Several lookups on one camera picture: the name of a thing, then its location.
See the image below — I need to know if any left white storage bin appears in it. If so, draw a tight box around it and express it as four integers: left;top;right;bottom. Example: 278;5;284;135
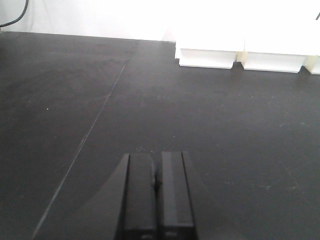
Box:
174;17;245;69

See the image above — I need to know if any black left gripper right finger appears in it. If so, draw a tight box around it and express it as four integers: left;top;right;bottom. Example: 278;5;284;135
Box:
157;151;195;240

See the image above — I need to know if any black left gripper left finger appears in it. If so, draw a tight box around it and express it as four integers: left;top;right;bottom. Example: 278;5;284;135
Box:
114;153;157;240

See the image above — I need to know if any black power cable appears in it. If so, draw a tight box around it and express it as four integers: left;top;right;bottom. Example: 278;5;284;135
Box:
0;0;30;29

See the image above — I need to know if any right white storage bin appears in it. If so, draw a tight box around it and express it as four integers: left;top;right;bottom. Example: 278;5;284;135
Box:
303;55;320;75

